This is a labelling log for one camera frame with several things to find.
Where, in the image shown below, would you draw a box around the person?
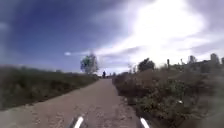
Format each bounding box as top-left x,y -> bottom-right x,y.
101,70 -> 107,80

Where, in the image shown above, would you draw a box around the leafy tree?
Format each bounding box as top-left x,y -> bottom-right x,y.
80,53 -> 100,75

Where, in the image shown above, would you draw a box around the dark bushy tree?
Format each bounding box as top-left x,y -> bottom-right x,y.
137,57 -> 156,73

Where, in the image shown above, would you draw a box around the pale dirt path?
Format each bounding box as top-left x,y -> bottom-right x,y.
0,78 -> 141,128

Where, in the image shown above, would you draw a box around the grass verge with bushes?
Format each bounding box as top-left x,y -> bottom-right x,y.
111,61 -> 224,128

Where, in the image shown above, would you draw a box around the robot's own part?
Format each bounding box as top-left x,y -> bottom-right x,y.
73,115 -> 85,128
139,117 -> 151,128

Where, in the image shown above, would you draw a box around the grass verge with weeds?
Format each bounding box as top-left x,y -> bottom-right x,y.
0,65 -> 100,112

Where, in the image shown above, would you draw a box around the buildings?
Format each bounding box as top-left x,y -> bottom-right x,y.
186,52 -> 224,69

